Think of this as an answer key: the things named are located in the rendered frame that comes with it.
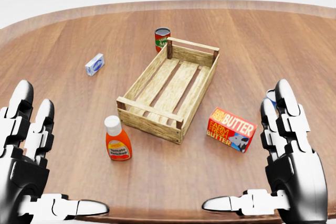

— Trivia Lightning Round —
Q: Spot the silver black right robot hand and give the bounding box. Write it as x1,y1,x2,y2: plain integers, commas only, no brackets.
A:
201,78,329,224

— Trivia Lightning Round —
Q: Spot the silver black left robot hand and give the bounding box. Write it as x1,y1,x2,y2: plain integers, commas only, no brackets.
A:
0,79,110,224

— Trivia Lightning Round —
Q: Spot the red butter box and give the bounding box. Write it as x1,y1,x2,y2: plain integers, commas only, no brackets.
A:
206,106,258,154

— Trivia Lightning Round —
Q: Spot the wooden slat tray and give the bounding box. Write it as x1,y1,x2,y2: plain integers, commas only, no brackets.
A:
116,37,221,145

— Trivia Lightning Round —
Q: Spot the blue white item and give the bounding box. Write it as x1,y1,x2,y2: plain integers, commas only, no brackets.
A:
265,89,277,108

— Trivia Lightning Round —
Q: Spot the orange ketchup bottle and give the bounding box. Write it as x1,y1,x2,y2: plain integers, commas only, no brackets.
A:
103,115,132,162

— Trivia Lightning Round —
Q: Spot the small blue white box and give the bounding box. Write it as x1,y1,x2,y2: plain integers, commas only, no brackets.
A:
85,53,106,77

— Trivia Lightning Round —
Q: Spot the red tomato sauce tin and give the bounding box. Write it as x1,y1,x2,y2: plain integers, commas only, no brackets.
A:
154,27,172,54

